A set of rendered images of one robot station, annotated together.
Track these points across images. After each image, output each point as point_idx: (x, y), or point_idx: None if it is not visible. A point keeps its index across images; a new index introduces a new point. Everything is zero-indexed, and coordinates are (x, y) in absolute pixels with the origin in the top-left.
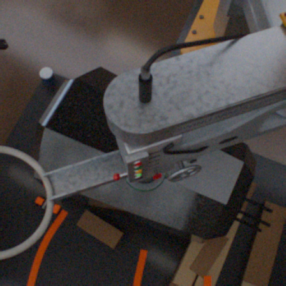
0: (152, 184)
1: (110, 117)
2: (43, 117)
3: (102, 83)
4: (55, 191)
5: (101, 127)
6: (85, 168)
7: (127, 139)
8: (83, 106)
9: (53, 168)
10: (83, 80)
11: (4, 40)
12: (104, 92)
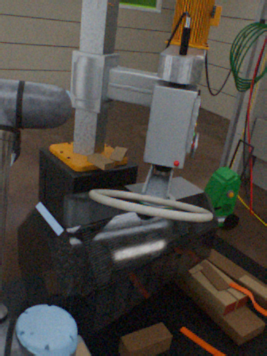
0: (172, 199)
1: (187, 58)
2: (48, 237)
3: None
4: None
5: (100, 207)
6: (150, 185)
7: (196, 74)
8: (72, 206)
9: (96, 265)
10: None
11: None
12: (71, 194)
